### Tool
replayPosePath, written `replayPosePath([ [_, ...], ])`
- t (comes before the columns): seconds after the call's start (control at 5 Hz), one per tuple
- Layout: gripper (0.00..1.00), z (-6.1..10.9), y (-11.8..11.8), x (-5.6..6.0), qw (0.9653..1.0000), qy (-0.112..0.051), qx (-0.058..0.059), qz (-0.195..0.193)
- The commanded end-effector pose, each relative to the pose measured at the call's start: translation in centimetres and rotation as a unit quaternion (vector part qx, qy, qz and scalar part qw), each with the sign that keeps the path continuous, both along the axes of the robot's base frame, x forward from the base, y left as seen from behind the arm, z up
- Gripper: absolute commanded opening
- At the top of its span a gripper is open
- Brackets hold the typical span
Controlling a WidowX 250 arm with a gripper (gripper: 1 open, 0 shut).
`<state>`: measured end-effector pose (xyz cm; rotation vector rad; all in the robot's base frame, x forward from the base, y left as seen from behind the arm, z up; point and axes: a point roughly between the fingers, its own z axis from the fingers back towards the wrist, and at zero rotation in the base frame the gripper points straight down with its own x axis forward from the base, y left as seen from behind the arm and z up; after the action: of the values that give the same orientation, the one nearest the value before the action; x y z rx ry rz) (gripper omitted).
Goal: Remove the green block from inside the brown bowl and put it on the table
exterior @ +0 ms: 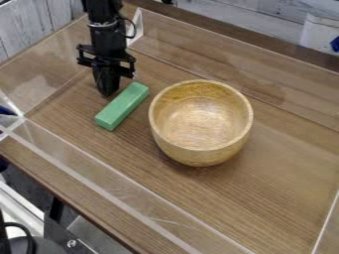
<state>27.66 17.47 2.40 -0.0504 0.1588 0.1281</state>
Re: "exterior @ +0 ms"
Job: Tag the light wooden bowl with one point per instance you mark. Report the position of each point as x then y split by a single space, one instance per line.
200 120

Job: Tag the black table leg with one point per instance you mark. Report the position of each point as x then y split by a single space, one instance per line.
56 210

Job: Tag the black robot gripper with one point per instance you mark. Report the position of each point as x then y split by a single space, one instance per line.
106 56

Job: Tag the clear acrylic tray wall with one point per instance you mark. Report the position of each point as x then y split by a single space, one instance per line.
150 224

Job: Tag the white cylindrical container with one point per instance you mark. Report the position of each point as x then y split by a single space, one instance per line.
320 34

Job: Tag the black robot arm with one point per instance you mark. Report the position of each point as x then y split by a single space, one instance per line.
104 11

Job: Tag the green rectangular block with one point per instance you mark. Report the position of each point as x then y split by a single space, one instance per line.
123 104

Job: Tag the clear acrylic corner bracket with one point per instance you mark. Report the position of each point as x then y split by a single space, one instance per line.
135 30

